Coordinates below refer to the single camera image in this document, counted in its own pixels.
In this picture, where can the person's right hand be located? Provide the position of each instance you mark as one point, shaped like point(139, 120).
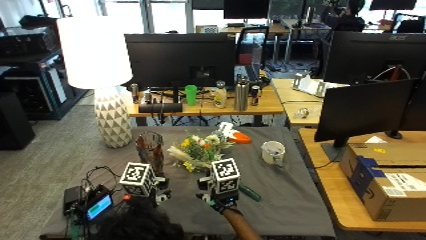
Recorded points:
point(224, 202)

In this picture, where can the person's left hand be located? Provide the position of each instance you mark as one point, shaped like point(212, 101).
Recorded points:
point(163, 193)

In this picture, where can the white marker cube right glove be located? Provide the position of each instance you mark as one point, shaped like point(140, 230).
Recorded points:
point(226, 175)

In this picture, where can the white marker cube glove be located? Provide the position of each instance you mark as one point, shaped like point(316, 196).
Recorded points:
point(136, 178)
point(226, 175)

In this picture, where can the white marker cube left glove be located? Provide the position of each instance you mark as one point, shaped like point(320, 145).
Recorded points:
point(136, 178)

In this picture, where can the flower bouquet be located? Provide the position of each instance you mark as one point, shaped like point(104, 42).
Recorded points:
point(202, 151)

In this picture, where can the dark glass vase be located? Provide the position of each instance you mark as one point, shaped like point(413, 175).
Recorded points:
point(150, 151)

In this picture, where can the black device with blue screen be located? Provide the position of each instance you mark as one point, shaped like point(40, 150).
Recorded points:
point(99, 206)

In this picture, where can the orange and white tool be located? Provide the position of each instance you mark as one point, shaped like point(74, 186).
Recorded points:
point(240, 137)

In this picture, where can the grey tablecloth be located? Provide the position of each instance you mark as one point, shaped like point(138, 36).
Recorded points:
point(284, 200)

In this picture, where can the white mug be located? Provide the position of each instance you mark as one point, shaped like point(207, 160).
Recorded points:
point(273, 151)

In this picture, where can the small black box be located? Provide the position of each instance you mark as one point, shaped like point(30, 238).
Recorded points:
point(72, 198)

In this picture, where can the flat black box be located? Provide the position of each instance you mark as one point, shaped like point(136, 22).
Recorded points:
point(160, 107)

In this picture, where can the wooden desk with bottles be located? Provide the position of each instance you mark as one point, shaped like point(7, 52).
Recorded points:
point(267, 108)

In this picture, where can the green plastic cup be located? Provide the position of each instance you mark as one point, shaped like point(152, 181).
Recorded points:
point(191, 95)

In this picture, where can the clear bottle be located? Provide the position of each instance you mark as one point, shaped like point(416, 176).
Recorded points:
point(220, 95)

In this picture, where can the wooden desk with cardboard box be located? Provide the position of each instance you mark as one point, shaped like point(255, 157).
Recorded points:
point(328, 186)

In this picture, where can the steel water bottle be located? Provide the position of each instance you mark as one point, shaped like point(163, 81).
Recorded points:
point(241, 95)

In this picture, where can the red and blue can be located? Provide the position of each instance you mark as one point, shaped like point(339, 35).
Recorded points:
point(255, 96)

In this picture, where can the small silver can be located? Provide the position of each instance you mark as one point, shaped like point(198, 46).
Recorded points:
point(148, 97)

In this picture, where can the clear plastic item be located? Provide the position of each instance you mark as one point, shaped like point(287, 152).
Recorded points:
point(301, 113)

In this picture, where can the dark drink can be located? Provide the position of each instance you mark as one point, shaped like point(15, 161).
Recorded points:
point(135, 93)

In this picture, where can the narrow wooden desk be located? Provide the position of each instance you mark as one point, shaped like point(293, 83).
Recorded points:
point(291, 95)

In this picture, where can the white device on desk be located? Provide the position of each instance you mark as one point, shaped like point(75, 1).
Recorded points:
point(311, 86)

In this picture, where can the wide black monitor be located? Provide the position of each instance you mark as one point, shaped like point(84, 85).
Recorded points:
point(178, 58)

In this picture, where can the black cabinet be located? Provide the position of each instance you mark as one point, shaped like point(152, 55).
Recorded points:
point(14, 123)

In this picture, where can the yellow sticky note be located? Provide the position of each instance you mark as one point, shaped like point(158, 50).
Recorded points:
point(380, 150)

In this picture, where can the white paper sheet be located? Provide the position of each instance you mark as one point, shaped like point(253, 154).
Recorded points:
point(376, 140)

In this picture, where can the cardboard box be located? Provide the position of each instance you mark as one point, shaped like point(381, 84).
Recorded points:
point(391, 186)

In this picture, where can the black office chair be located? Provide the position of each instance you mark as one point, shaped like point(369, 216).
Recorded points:
point(252, 50)

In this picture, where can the black monitor on square stand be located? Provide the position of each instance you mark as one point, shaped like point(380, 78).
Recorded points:
point(364, 108)

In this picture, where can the white table lamp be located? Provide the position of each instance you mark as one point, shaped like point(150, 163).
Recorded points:
point(95, 56)

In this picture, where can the black equipment rack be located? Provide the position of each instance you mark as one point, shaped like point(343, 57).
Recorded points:
point(34, 76)

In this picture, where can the background black monitor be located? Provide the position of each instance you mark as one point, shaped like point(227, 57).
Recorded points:
point(247, 9)
point(393, 4)

